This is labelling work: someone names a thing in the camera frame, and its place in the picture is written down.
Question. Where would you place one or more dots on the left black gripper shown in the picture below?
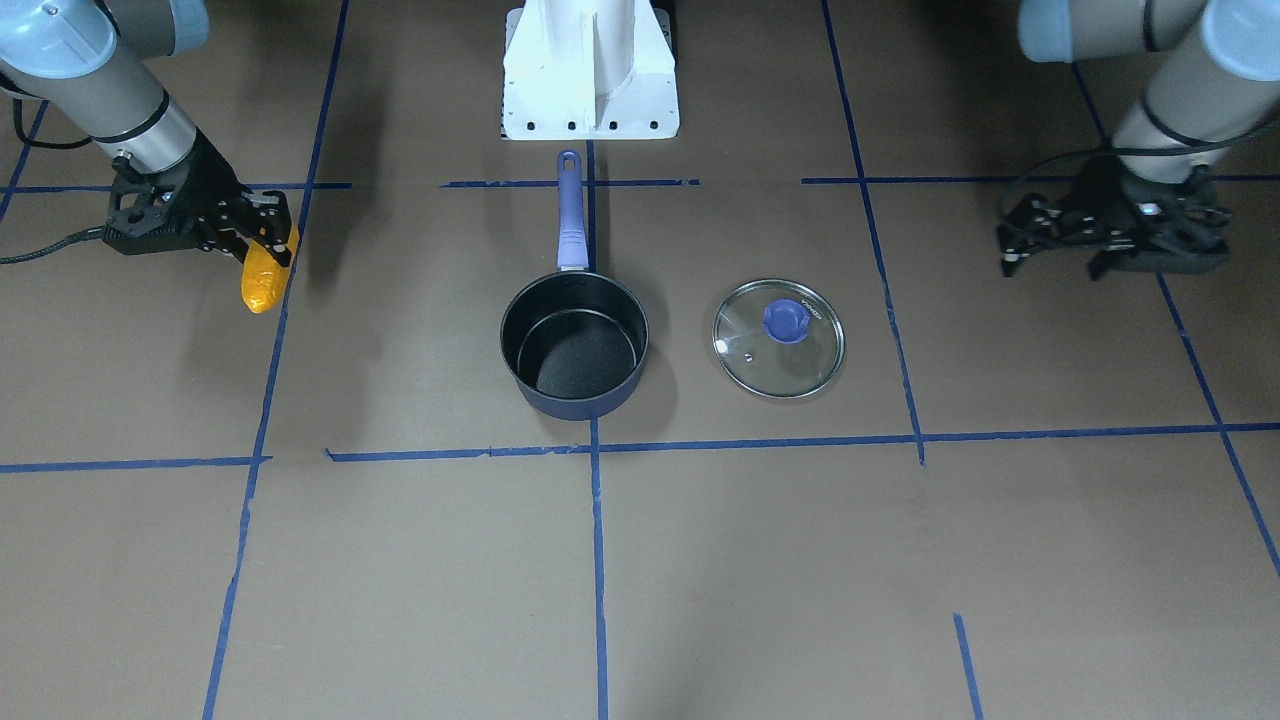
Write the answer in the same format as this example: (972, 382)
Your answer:
(1183, 193)

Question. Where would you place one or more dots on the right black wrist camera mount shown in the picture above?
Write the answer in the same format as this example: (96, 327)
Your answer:
(149, 213)

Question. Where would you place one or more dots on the yellow corn cob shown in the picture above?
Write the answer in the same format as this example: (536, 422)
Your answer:
(263, 285)

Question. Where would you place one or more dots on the glass lid blue knob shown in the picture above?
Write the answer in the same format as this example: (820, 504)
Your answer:
(778, 338)

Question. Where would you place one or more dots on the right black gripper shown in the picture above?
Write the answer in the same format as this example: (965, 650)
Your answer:
(212, 173)

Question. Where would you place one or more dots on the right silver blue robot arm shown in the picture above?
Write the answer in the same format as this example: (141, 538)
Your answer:
(88, 59)

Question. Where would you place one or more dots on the white camera post with base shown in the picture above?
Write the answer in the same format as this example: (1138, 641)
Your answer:
(590, 70)

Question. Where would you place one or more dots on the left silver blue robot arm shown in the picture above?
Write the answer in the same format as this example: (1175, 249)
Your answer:
(1216, 87)

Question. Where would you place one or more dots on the blue saucepan with handle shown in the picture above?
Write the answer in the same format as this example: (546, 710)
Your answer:
(575, 341)

